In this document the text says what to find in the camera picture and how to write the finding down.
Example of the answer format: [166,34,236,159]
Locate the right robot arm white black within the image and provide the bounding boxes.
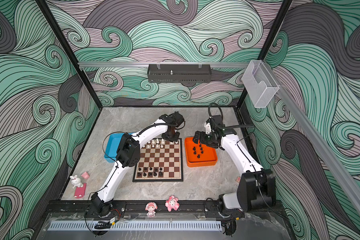
[193,103,276,215]

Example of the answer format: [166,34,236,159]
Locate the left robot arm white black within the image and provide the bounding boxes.
[91,112,185,217]

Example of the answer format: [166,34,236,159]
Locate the orange plastic tray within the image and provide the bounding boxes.
[185,137,218,168]

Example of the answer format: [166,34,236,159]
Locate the folding chessboard brown cream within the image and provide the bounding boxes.
[133,139,184,183]

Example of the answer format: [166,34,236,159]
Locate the blue plastic tray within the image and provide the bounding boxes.
[104,133,130,164]

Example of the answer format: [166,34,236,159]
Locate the pink pig plush figurine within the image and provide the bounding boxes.
[165,195,180,212]

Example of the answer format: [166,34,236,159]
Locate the pink hooded doll figurine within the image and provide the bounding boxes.
[145,202,158,218]

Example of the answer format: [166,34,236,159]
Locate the small pink cube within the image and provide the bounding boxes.
[81,172,90,179]

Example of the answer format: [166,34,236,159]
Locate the white bunny figurine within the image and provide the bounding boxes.
[70,175,84,189]

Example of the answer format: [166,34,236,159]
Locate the pink flat phone toy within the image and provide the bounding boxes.
[74,183,87,199]

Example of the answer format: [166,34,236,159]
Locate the black perforated wall shelf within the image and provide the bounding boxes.
[147,65,212,84]

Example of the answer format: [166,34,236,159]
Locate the clear acrylic wall holder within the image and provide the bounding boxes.
[242,60,280,109]

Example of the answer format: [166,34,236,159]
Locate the black front mounting rail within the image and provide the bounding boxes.
[44,199,286,220]

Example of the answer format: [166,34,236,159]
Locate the aluminium rail back wall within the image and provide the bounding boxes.
[78,61,249,69]

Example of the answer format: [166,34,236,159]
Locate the aluminium rail wall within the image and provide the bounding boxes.
[78,61,249,69]
[261,61,360,216]

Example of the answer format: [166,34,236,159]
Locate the white slotted cable duct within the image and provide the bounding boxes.
[47,220,222,232]

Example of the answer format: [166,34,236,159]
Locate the aluminium rail right wall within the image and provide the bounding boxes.
[261,61,360,216]

